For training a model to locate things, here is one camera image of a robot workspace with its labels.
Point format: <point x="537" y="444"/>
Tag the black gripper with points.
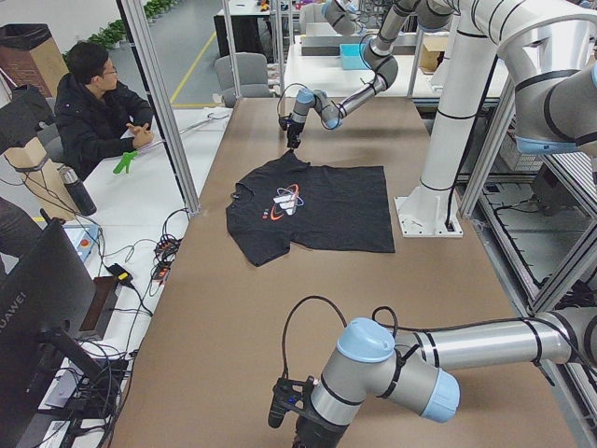
<point x="294" y="129"/>

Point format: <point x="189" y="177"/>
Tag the black graphic t-shirt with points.
<point x="288" y="201"/>

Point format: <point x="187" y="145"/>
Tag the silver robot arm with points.
<point x="376" y="52"/>
<point x="412" y="367"/>

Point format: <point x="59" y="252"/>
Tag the grey office chair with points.
<point x="253" y="76"/>

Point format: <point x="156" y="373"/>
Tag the green plastic toy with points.
<point x="124" y="165"/>

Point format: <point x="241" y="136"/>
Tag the black power strip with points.
<point x="165" y="252"/>

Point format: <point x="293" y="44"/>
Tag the seated person in black jacket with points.
<point x="97" y="116"/>

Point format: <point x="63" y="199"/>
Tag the dark thermos bottle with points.
<point x="77" y="191"/>

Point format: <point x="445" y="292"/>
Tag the teach pendant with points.
<point x="84" y="238"/>

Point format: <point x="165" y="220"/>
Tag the black computer monitor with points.
<point x="43" y="304"/>

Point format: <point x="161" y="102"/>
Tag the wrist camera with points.
<point x="290" y="396"/>
<point x="284" y="122"/>

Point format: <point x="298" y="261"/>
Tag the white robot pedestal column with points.
<point x="545" y="46"/>

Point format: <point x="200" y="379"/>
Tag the aluminium frame post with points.
<point x="137" y="30"/>

